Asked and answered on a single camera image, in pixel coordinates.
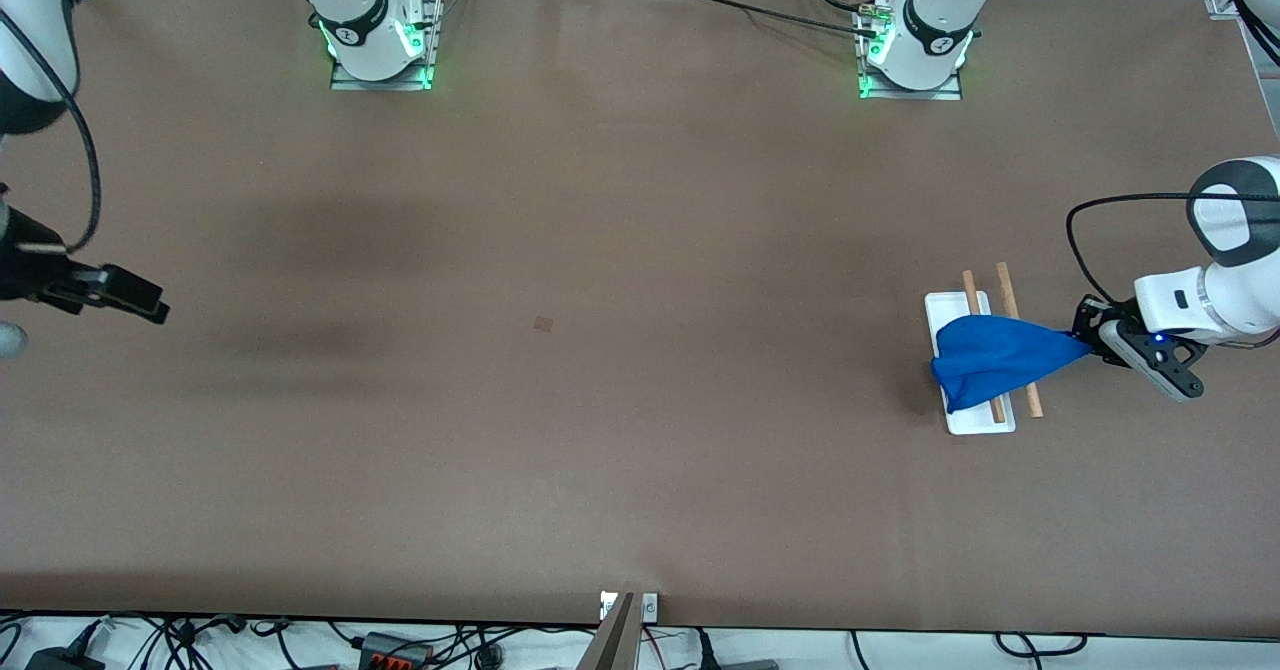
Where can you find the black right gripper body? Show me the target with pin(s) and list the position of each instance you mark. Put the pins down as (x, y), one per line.
(30, 272)

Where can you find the blue towel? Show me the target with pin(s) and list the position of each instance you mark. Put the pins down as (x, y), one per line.
(1000, 355)

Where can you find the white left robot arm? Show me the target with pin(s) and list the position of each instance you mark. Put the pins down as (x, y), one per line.
(1240, 295)

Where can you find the black power adapter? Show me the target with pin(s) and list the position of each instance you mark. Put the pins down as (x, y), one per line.
(60, 660)

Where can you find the red and black connector box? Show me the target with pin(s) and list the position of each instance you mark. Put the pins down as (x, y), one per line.
(395, 653)

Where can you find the black plug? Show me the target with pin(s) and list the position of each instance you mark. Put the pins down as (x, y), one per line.
(705, 650)

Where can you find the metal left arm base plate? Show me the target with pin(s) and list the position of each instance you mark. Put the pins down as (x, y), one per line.
(950, 93)

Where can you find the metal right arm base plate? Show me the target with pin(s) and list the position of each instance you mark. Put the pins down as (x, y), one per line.
(345, 83)

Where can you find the aluminium frame profile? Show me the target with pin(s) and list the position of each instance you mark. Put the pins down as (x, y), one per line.
(1220, 2)

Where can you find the small metal bracket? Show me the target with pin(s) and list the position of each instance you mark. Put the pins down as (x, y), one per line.
(650, 606)

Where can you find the grey camera post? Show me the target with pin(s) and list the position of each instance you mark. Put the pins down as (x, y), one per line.
(612, 645)

